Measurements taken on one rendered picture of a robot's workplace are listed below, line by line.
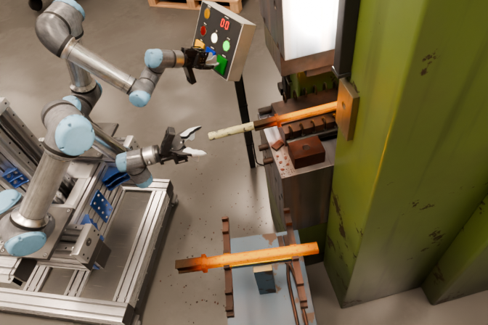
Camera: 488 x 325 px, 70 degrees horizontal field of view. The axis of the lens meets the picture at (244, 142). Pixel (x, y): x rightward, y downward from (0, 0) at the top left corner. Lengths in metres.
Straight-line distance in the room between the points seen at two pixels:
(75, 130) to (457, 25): 1.02
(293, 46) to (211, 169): 1.65
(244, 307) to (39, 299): 1.25
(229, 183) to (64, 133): 1.49
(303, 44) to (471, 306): 1.66
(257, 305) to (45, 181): 0.83
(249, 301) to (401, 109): 0.87
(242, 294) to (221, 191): 1.18
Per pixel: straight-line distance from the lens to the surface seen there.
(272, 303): 1.35
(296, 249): 1.12
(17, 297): 2.35
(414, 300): 2.17
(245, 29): 1.62
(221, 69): 1.70
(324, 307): 2.07
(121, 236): 2.22
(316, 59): 1.17
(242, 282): 1.38
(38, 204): 1.34
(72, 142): 1.20
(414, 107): 0.83
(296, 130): 1.36
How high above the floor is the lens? 1.99
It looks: 48 degrees down
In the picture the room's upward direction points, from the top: 11 degrees counter-clockwise
